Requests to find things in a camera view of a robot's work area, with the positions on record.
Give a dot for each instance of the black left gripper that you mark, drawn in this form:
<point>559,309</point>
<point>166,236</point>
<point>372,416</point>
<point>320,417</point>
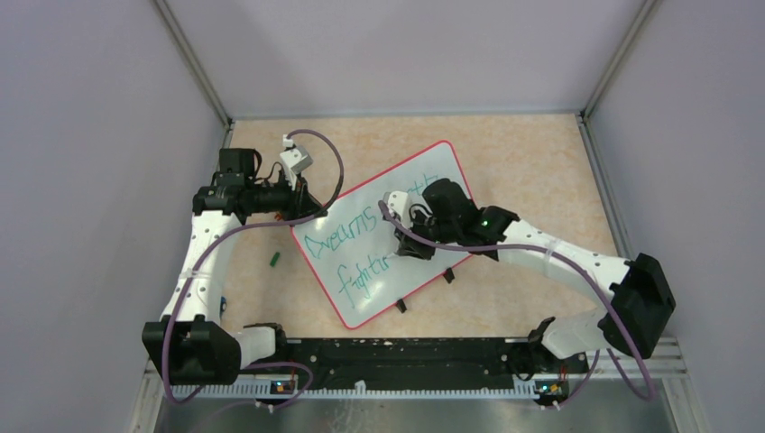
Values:
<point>302,204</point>

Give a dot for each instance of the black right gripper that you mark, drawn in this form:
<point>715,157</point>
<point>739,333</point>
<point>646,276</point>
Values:
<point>410,244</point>

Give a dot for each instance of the pink framed whiteboard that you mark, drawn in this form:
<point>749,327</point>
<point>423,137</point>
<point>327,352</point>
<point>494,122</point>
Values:
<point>345,249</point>

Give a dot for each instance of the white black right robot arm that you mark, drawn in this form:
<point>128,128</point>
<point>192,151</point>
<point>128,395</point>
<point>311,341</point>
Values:
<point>632,297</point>

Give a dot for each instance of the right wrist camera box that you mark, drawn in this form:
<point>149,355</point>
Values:
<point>398,204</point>

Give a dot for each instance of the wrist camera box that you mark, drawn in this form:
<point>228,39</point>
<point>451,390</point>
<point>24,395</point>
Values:
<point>294,158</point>
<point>398,204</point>

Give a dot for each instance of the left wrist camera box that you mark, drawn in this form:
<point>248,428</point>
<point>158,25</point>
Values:
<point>294,158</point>

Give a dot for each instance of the aluminium frame rail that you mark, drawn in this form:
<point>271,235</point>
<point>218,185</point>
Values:
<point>228,135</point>

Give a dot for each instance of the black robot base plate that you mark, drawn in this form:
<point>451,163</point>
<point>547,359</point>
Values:
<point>426,363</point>

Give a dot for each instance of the white slotted cable duct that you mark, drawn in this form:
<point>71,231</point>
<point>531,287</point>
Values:
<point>262,389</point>

